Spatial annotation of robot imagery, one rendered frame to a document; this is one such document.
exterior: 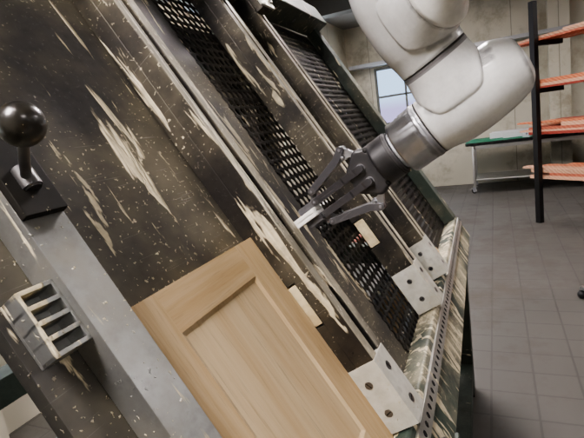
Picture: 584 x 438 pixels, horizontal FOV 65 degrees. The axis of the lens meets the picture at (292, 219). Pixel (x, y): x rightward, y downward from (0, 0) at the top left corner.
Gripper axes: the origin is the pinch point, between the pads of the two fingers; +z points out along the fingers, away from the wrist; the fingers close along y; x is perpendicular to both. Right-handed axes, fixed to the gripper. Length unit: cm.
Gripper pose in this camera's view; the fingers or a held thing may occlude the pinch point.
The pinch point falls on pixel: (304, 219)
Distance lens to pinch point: 80.8
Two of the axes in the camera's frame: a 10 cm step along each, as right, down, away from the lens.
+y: -5.8, -8.1, 0.3
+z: -7.2, 5.4, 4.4
